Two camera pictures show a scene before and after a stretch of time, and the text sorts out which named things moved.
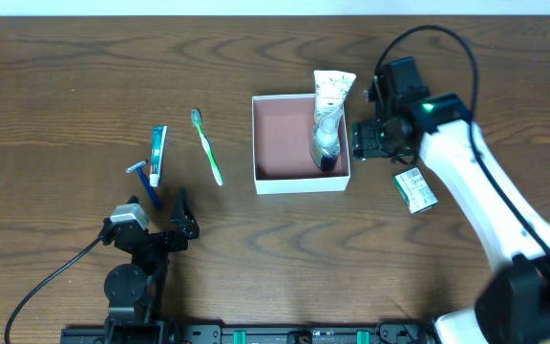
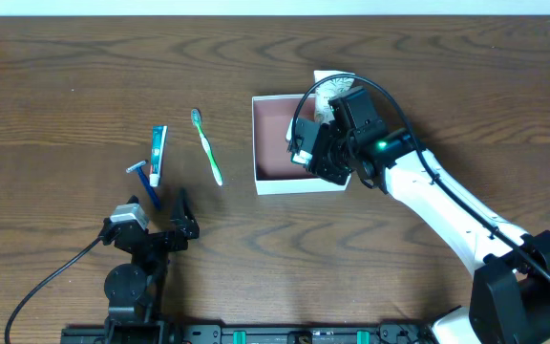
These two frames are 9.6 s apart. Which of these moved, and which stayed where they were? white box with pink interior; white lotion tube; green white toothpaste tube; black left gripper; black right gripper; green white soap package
Moved: black right gripper; green white soap package
Stayed: white lotion tube; black left gripper; green white toothpaste tube; white box with pink interior
